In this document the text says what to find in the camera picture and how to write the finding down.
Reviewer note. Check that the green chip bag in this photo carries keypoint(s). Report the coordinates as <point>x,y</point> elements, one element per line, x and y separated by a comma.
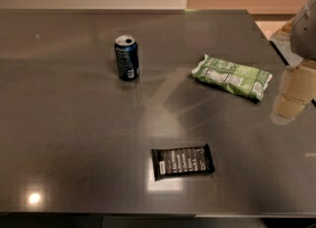
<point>237,79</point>

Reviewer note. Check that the blue soda can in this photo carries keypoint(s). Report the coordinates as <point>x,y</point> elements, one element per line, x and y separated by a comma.
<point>126,50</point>

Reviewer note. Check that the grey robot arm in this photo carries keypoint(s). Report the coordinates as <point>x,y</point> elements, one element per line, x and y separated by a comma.
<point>295,43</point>

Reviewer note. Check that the black rxbar chocolate bar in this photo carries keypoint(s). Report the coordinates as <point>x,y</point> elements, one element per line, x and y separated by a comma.
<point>182,162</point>

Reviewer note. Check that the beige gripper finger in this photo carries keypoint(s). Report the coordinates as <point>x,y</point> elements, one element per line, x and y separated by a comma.
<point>297,88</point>

